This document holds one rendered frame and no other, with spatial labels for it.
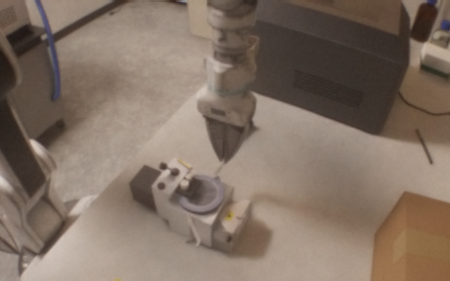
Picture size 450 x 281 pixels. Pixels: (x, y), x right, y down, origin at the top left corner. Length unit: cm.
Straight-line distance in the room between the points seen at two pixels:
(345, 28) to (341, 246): 52
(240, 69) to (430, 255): 44
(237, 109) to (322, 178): 35
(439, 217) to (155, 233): 56
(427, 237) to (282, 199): 34
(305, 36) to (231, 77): 40
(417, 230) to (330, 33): 52
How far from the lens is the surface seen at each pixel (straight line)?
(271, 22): 91
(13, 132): 107
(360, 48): 88
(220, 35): 50
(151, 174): 71
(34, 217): 151
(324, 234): 74
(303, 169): 84
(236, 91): 55
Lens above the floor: 151
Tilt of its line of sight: 44 degrees down
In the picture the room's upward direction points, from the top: 3 degrees clockwise
